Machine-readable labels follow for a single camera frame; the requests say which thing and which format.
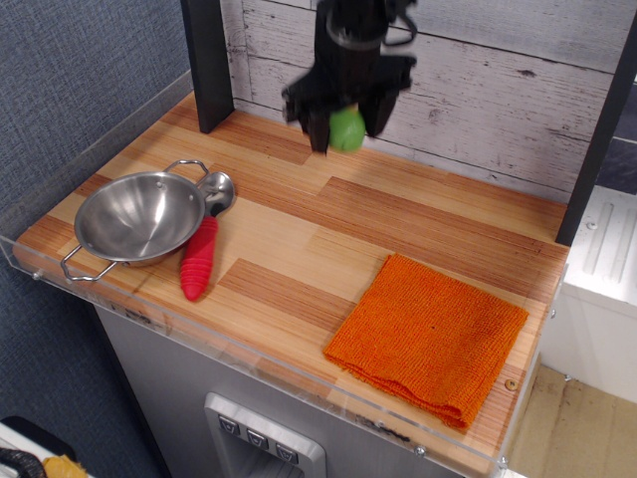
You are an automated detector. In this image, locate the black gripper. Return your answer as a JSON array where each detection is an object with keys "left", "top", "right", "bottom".
[{"left": 282, "top": 1, "right": 417, "bottom": 154}]

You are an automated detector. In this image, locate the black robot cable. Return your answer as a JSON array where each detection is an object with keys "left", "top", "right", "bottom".
[{"left": 382, "top": 0, "right": 419, "bottom": 49}]

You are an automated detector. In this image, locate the orange folded towel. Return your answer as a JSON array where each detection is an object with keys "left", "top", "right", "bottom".
[{"left": 323, "top": 254, "right": 529, "bottom": 431}]

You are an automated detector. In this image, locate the red handled metal spoon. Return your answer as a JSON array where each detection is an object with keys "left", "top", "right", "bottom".
[{"left": 180, "top": 171, "right": 235, "bottom": 302}]

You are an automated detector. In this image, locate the white ridged appliance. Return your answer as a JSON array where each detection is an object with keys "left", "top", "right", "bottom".
[{"left": 539, "top": 186, "right": 636, "bottom": 402}]

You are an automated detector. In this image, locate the green yellow toy corn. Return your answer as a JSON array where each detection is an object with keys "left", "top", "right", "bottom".
[{"left": 328, "top": 104, "right": 366, "bottom": 152}]

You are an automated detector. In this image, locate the silver dispenser panel with buttons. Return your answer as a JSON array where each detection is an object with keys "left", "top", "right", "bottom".
[{"left": 204, "top": 392, "right": 327, "bottom": 477}]

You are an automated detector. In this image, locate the dark right vertical post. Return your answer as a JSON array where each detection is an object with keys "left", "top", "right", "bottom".
[{"left": 555, "top": 16, "right": 636, "bottom": 246}]

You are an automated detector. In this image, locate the black yellow object at corner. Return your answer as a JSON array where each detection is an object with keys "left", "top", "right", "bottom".
[{"left": 1, "top": 416, "right": 91, "bottom": 477}]

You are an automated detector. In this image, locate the stainless steel bowl with handles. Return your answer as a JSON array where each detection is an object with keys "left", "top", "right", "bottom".
[{"left": 61, "top": 159, "right": 209, "bottom": 282}]

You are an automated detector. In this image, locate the dark left vertical post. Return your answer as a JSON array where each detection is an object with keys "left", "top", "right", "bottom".
[{"left": 180, "top": 0, "right": 235, "bottom": 133}]

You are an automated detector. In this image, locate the dark vertical post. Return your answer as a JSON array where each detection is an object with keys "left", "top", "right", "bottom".
[
  {"left": 180, "top": 0, "right": 235, "bottom": 133},
  {"left": 555, "top": 16, "right": 636, "bottom": 246}
]

